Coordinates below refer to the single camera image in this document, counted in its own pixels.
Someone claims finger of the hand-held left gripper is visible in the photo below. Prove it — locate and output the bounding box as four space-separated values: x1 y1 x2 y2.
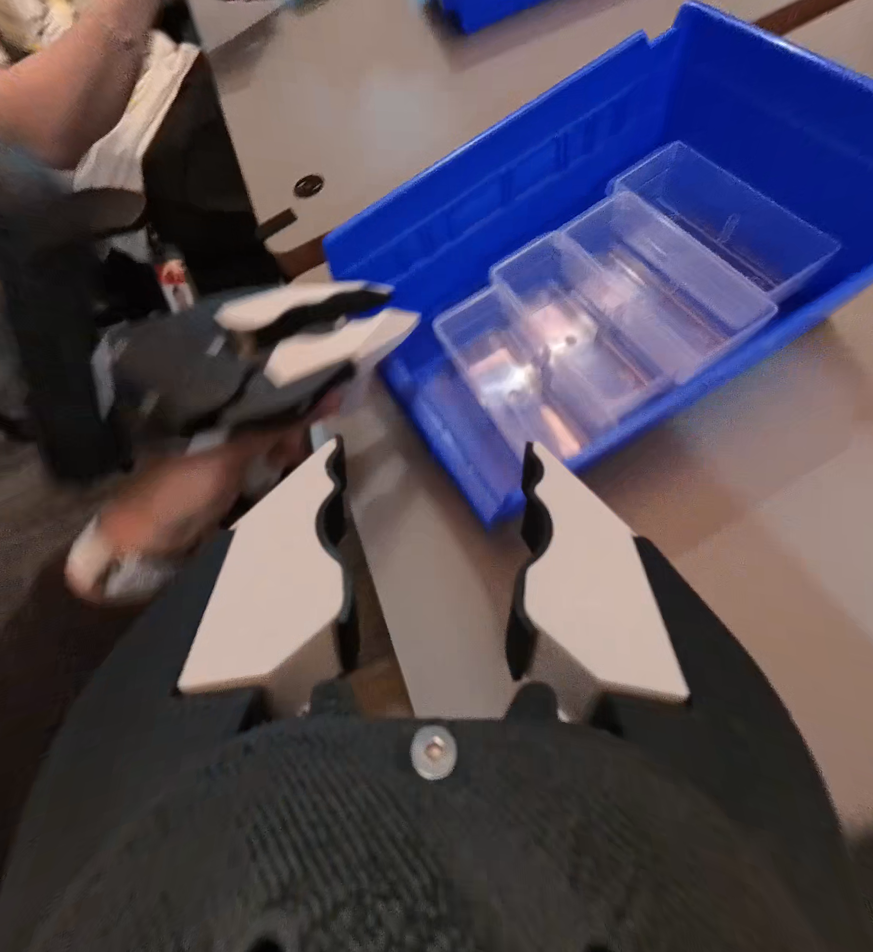
213 281 395 336
261 309 423 388

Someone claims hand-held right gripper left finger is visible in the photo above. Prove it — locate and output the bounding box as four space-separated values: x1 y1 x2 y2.
176 436 361 715

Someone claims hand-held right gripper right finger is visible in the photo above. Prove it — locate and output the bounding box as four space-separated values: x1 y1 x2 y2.
505 442 690 721

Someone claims clear plastic drawer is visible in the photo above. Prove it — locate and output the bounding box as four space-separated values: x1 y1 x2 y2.
561 189 780 386
431 286 594 462
490 231 679 436
606 140 843 304

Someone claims blue plastic bin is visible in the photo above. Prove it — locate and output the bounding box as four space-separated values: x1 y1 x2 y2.
322 0 873 529

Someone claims person's left hand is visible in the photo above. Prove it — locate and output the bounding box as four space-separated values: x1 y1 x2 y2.
98 425 312 570

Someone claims red white badge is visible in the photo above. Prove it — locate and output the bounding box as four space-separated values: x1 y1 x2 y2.
155 249 198 313

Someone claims person's black garment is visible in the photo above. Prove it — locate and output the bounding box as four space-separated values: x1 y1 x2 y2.
27 67 289 484

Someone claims person's white shirt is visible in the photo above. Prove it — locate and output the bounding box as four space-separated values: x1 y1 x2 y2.
0 11 208 198

